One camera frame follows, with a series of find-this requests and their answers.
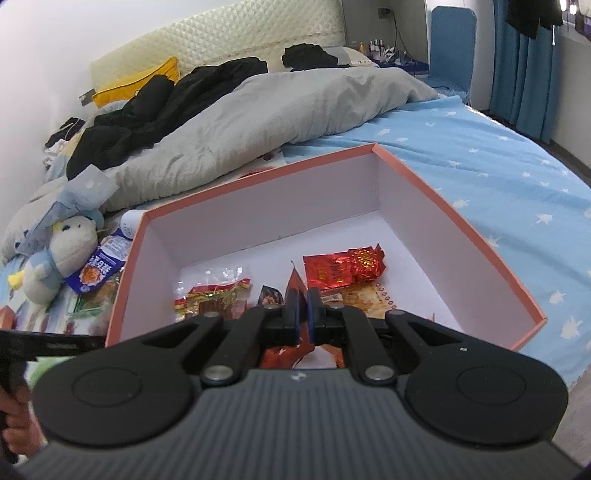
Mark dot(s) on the black jacket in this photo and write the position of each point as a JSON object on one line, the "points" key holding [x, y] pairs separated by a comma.
{"points": [[138, 120]]}

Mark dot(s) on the orange clear snack packet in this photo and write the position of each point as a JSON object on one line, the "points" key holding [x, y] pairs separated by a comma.
{"points": [[369, 300]]}

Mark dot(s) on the red foil snack packet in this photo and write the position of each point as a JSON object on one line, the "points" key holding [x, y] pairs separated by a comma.
{"points": [[341, 270]]}

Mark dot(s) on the blue white snack packet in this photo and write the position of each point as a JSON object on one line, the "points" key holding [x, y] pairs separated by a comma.
{"points": [[99, 265]]}

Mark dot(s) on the small red snack packet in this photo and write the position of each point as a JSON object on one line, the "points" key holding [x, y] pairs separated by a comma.
{"points": [[281, 357]]}

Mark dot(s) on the grey wall plate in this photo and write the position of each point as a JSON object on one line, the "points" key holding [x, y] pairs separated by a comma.
{"points": [[87, 98]]}

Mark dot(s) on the grey duvet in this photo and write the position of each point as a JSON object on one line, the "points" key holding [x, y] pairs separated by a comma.
{"points": [[277, 110]]}

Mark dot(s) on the yellow pillow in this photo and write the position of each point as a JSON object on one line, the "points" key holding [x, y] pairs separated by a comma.
{"points": [[134, 83]]}

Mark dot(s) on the cream padded headboard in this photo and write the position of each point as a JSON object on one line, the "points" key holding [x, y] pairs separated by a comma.
{"points": [[231, 32]]}

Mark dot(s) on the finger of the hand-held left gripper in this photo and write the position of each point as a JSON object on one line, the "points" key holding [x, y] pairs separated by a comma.
{"points": [[69, 346]]}

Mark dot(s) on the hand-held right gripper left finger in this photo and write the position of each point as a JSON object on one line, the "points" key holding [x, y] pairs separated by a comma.
{"points": [[293, 318]]}

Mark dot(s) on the dark hanging clothes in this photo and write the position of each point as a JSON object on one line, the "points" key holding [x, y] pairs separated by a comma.
{"points": [[531, 14]]}

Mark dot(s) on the brown green snack packet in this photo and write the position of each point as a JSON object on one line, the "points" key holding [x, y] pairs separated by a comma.
{"points": [[99, 301]]}

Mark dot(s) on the brown red-label snack packet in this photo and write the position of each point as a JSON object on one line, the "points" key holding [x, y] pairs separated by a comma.
{"points": [[217, 295]]}

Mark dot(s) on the blue starred bedsheet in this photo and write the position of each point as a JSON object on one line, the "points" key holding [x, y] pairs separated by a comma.
{"points": [[485, 161]]}

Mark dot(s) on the white blue plush toy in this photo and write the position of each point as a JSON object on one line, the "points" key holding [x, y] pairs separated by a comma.
{"points": [[69, 244]]}

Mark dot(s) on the blue chair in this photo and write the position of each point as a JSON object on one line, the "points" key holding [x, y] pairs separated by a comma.
{"points": [[452, 46]]}

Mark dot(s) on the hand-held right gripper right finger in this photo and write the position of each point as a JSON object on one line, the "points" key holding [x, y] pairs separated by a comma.
{"points": [[314, 318]]}

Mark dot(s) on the pile of clothes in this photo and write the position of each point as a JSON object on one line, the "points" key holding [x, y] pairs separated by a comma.
{"points": [[64, 134]]}

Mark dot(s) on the large pink cardboard box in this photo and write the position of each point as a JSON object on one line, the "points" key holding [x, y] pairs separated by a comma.
{"points": [[277, 207]]}

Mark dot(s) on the person's left hand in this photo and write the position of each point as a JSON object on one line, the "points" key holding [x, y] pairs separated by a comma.
{"points": [[25, 429]]}

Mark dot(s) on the blue curtain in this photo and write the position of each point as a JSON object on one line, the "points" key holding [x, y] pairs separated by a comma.
{"points": [[521, 69]]}

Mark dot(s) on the white grey pillow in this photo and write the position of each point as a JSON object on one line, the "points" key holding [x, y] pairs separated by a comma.
{"points": [[356, 56]]}

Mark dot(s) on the blue bedside table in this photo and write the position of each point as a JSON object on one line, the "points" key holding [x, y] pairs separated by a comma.
{"points": [[411, 67]]}

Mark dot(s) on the light blue starred cloth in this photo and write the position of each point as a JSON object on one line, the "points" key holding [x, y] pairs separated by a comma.
{"points": [[87, 184]]}

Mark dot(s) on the black garment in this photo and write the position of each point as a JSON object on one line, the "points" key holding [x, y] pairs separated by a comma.
{"points": [[307, 55]]}

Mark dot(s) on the dark brown snack packet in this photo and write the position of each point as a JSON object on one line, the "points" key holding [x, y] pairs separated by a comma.
{"points": [[270, 295]]}

